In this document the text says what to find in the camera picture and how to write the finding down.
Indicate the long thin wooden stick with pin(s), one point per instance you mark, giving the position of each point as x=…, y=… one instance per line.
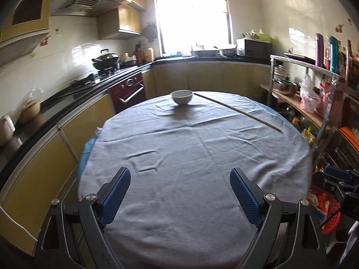
x=240, y=111

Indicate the red plastic mesh basket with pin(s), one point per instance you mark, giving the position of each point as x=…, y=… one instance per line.
x=326, y=209

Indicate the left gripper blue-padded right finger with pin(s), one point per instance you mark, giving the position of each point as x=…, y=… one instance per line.
x=288, y=235

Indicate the black wok with lid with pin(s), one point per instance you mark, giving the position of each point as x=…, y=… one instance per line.
x=106, y=60

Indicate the pink white plastic bag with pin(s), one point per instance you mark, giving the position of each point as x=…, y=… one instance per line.
x=309, y=99

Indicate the dark red built-in oven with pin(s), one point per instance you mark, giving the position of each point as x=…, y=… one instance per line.
x=127, y=93

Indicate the black microwave oven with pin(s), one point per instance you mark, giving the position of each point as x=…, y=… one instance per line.
x=254, y=48

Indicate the teal thermos bottle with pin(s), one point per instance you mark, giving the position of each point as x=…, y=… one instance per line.
x=334, y=54

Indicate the purple thermos bottle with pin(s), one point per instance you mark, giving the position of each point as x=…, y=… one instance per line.
x=319, y=46

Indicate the white ceramic bowl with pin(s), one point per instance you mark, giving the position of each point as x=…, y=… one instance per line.
x=182, y=97

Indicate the metal kitchen storage rack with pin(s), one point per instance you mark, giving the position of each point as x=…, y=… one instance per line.
x=321, y=119

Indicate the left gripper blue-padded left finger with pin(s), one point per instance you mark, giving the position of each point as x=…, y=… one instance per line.
x=72, y=235

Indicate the grey tablecloth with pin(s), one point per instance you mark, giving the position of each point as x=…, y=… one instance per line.
x=180, y=210

